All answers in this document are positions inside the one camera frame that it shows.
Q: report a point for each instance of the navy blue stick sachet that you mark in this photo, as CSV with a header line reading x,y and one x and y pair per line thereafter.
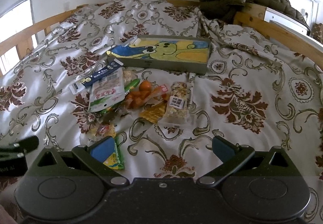
x,y
88,81

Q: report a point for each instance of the red candy wrapper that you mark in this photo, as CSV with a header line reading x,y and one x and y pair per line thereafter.
x,y
102,130

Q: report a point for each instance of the floral satin bedspread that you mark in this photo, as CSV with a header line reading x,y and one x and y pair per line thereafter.
x,y
254,92

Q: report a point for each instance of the green sausage stick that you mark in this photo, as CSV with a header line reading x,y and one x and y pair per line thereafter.
x,y
132,85

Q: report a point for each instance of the yellow chip packet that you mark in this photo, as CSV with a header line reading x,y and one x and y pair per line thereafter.
x,y
154,113

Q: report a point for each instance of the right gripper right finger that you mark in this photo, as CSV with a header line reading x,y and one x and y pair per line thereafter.
x,y
233,157

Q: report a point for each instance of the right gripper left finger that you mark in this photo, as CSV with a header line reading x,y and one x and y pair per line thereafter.
x,y
91,157

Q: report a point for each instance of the white green snack pouch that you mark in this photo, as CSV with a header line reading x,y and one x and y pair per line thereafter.
x,y
107,91

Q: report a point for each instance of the clear nut bar packet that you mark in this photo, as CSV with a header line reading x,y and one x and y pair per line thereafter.
x,y
176,110

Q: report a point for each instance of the orange mandarin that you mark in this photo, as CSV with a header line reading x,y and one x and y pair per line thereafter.
x,y
145,86

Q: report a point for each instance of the yellow green biscuit packet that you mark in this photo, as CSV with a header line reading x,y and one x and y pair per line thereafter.
x,y
111,156

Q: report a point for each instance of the orange snack bag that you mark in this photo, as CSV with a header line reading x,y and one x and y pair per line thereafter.
x,y
137,99

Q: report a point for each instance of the wooden bed frame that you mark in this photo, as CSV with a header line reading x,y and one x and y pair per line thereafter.
x,y
250,16

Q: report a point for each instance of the grey tray with frog picture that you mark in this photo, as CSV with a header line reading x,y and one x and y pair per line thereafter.
x,y
172,53

